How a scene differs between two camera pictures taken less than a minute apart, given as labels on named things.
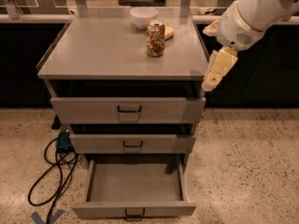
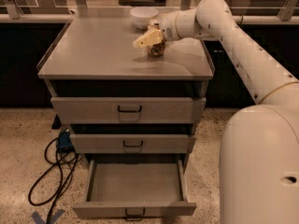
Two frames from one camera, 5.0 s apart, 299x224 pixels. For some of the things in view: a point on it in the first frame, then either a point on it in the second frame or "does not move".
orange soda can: x=156 y=38 does not move
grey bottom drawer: x=135 y=189 does not move
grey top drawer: x=128 y=110 does not move
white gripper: x=235 y=26 → x=167 y=27
